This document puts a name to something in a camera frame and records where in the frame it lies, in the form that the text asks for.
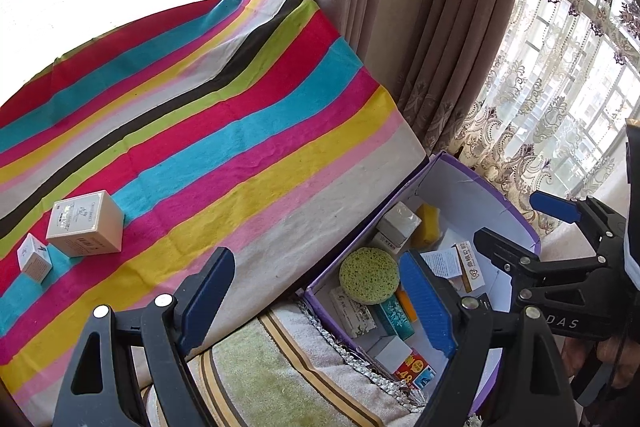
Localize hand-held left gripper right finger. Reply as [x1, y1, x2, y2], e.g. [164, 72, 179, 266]
[398, 249, 578, 427]

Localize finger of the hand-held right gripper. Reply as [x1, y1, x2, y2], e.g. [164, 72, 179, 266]
[472, 228, 541, 280]
[529, 191, 583, 225]

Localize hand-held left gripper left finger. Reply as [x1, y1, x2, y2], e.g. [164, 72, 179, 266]
[50, 247, 236, 427]

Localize orange box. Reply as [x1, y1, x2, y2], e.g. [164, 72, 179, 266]
[395, 289, 419, 323]

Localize teal box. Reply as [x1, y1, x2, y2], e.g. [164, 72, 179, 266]
[375, 294, 416, 341]

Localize white box with dark lettering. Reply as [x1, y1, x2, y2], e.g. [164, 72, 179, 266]
[452, 240, 489, 293]

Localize silver white cube box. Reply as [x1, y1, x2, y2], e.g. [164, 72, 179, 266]
[372, 335, 414, 373]

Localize green round sponge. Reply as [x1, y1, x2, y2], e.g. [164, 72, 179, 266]
[338, 248, 400, 306]

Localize small white box dark print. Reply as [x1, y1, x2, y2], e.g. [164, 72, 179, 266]
[374, 232, 401, 256]

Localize long white box green print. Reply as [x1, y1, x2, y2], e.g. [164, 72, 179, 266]
[328, 286, 379, 339]

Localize yellow sponge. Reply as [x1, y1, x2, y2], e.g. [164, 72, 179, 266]
[415, 204, 444, 248]

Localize purple cardboard box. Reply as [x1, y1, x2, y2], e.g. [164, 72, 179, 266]
[304, 151, 542, 418]

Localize large white box silver print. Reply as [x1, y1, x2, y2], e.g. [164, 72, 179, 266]
[45, 190, 125, 258]

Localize small white box with text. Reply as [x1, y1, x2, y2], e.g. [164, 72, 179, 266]
[17, 233, 54, 283]

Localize person's right hand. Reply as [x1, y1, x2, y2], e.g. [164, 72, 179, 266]
[562, 337, 640, 375]

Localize white paper leaflet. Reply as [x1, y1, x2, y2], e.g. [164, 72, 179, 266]
[419, 249, 464, 281]

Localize striped velvet cushion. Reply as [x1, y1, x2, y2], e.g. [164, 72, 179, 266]
[140, 302, 426, 427]

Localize sheer lace curtain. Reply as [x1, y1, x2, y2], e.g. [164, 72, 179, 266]
[450, 0, 640, 235]

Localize colourful striped cloth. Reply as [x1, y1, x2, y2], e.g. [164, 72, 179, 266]
[0, 0, 428, 403]

